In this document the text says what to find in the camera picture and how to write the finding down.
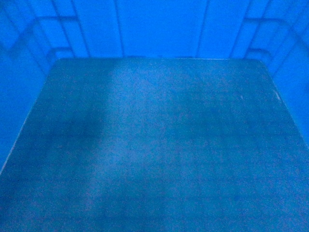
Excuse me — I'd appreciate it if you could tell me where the large blue plastic crate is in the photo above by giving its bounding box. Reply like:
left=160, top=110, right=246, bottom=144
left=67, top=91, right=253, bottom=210
left=0, top=0, right=309, bottom=232

